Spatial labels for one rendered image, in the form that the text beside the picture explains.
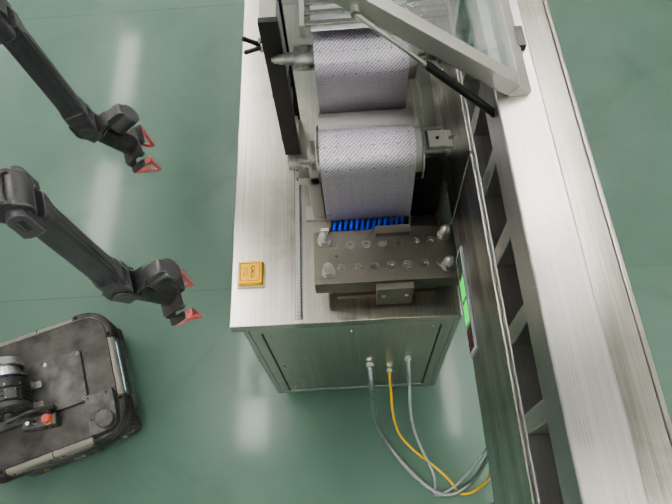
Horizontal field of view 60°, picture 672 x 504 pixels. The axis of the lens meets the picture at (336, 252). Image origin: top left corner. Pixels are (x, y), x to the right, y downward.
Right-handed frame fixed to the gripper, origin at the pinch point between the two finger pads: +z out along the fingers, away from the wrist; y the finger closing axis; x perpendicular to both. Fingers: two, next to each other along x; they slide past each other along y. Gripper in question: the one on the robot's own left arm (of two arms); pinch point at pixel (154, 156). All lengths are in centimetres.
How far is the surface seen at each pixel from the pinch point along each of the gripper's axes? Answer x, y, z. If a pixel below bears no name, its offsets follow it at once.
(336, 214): -38, -40, 21
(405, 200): -57, -46, 25
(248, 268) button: -7.4, -39.9, 18.3
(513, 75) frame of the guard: -93, -62, -21
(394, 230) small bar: -49, -50, 28
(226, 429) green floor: 67, -59, 82
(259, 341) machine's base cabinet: 4, -56, 30
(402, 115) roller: -68, -28, 17
